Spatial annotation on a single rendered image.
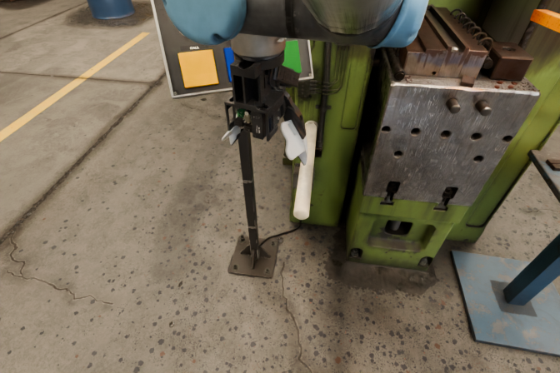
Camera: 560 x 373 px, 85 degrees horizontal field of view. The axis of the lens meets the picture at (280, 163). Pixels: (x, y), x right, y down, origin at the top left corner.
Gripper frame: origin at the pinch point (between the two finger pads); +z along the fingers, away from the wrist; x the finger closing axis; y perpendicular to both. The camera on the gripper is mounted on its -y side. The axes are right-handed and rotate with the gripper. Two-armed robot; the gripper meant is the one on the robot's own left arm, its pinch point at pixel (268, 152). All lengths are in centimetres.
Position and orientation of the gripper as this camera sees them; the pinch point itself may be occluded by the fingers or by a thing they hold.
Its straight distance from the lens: 57.7
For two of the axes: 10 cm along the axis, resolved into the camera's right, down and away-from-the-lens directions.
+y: -4.0, 6.0, -6.9
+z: 0.0, 7.5, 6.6
